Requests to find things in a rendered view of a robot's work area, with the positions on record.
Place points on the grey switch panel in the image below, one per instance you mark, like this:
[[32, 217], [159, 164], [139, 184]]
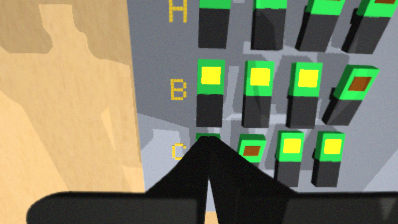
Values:
[[210, 68]]

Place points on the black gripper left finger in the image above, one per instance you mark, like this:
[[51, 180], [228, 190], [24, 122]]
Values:
[[178, 198]]

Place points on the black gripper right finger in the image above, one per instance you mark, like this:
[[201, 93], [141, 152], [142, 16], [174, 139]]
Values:
[[244, 194]]

